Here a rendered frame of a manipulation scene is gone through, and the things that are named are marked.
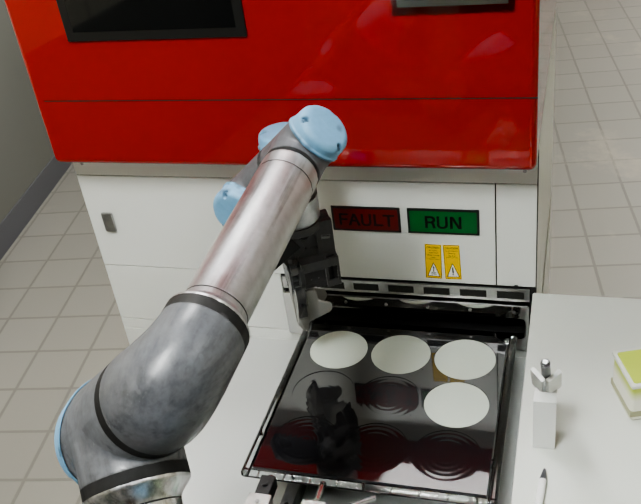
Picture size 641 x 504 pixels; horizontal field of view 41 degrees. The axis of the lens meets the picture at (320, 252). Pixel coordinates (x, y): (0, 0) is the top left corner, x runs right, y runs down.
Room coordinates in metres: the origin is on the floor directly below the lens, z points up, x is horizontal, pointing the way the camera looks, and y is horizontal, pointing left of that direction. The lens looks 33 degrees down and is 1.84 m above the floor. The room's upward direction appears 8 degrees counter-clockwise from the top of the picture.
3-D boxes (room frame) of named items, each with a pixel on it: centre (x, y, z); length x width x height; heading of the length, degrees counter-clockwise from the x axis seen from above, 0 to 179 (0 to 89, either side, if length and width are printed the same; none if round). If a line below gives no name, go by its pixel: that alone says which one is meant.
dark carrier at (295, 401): (1.01, -0.07, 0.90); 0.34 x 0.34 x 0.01; 70
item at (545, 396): (0.82, -0.27, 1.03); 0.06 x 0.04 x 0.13; 160
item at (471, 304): (1.21, -0.13, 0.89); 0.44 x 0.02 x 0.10; 70
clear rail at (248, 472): (0.84, -0.01, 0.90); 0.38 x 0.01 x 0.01; 70
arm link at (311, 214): (1.14, 0.03, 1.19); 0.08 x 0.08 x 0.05
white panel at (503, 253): (1.28, 0.03, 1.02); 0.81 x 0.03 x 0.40; 70
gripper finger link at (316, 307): (1.12, 0.02, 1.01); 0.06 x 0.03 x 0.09; 100
